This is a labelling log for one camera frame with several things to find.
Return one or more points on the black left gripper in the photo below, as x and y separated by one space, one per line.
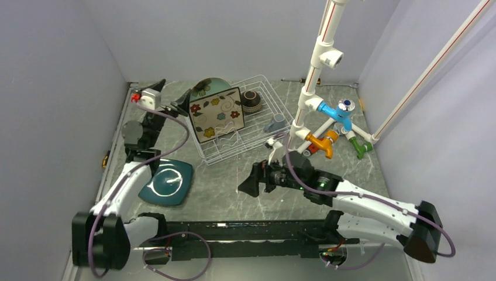
181 106

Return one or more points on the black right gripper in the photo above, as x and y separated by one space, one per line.
258 174

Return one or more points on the teal flower ceramic plate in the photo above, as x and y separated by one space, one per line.
207 87

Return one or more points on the brown rectangular floral plate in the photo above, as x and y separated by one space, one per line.
216 115

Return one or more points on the grey dotted ceramic mug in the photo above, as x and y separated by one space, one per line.
276 123

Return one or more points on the brown patterned ceramic bowl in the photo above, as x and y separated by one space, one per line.
251 102

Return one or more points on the dark teal square plate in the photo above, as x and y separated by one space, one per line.
170 184

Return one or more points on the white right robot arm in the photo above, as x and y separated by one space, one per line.
357 213

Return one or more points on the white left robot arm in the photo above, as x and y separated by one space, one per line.
101 240

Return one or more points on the orange pipe fitting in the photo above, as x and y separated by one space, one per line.
324 143

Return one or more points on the green pipe fitting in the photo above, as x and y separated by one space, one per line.
360 149

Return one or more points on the blue pipe valve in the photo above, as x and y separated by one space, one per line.
340 113

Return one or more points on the white diagonal PVC pipe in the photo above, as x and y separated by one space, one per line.
481 8

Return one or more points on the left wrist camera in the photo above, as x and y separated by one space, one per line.
147 98

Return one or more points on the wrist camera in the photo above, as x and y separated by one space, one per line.
147 98
277 150

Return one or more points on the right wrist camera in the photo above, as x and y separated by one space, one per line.
277 150

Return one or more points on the white wire dish rack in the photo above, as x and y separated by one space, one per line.
252 135

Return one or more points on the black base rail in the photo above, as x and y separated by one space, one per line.
246 239

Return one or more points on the yellow handled screwdriver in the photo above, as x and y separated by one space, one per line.
301 80

